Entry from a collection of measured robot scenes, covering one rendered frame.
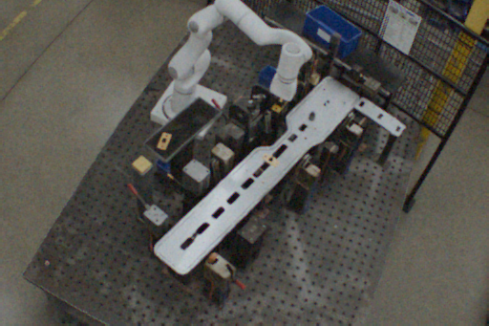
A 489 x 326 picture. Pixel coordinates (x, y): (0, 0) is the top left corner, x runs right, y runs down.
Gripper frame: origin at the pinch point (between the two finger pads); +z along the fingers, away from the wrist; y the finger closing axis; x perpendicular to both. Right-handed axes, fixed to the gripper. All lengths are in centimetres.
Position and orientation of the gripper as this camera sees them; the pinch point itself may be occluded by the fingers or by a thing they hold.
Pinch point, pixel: (280, 101)
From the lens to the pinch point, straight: 241.8
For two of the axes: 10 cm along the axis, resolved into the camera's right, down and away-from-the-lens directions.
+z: -1.2, 6.0, 7.9
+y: 8.5, 4.8, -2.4
